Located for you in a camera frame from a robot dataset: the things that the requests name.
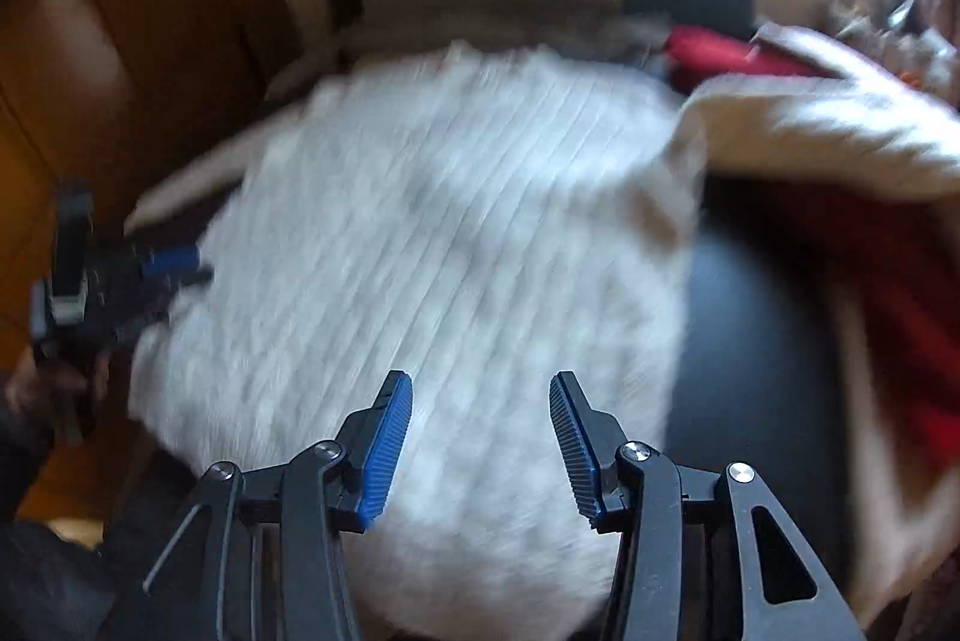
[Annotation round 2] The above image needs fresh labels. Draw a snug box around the wooden cabinet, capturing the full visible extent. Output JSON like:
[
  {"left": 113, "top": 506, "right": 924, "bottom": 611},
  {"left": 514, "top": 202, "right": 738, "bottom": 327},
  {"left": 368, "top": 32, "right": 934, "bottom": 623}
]
[{"left": 0, "top": 0, "right": 301, "bottom": 529}]

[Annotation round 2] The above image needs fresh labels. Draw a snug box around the white knitted sweater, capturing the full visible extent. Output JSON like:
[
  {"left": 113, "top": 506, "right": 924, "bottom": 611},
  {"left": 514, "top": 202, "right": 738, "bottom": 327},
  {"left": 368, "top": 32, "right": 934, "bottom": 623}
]
[{"left": 127, "top": 41, "right": 710, "bottom": 638}]

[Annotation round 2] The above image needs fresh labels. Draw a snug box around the person's left hand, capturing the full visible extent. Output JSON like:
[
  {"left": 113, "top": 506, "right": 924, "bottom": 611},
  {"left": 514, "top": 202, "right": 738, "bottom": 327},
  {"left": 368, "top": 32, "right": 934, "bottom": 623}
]
[{"left": 0, "top": 345, "right": 95, "bottom": 421}]

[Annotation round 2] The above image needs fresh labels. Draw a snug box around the beige fleece blanket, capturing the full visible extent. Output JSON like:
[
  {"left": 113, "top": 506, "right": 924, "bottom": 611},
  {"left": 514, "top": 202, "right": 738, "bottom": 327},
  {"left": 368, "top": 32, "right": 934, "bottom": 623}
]
[{"left": 686, "top": 22, "right": 960, "bottom": 627}]

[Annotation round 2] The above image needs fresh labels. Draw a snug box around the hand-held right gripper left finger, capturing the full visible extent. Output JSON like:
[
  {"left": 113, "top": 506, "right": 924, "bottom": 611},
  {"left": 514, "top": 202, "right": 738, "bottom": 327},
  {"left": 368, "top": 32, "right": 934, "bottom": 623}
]
[{"left": 142, "top": 370, "right": 414, "bottom": 641}]

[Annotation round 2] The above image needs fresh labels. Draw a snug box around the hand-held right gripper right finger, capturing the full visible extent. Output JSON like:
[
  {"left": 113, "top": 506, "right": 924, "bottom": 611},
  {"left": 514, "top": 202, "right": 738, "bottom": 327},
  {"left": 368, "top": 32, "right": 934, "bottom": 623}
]
[{"left": 549, "top": 372, "right": 867, "bottom": 641}]

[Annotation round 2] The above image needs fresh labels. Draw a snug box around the dark bed sheet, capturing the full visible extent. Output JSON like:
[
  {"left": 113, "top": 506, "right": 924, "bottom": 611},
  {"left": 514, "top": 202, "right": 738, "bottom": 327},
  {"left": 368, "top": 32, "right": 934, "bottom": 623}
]
[{"left": 600, "top": 176, "right": 856, "bottom": 641}]

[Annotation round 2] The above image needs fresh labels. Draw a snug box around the red cloth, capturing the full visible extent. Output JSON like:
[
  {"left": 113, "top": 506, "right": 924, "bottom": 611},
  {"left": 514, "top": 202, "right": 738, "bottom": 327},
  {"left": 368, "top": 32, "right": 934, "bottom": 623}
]
[{"left": 664, "top": 24, "right": 960, "bottom": 462}]

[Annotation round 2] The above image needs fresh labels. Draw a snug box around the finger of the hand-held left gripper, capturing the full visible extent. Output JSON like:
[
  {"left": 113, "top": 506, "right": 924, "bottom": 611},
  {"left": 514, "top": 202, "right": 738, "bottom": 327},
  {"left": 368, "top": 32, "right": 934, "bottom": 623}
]
[
  {"left": 109, "top": 299, "right": 172, "bottom": 349},
  {"left": 139, "top": 245, "right": 215, "bottom": 286}
]

